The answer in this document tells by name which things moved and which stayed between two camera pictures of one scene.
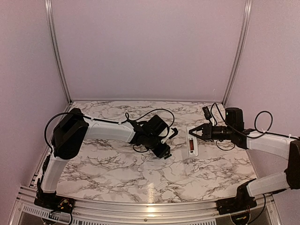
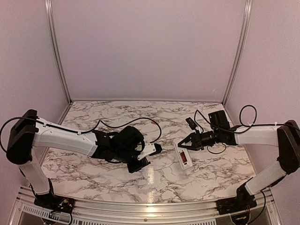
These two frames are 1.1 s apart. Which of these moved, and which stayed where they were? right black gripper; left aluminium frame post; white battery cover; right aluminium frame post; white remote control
Moved: right black gripper; white remote control
Stayed: left aluminium frame post; white battery cover; right aluminium frame post
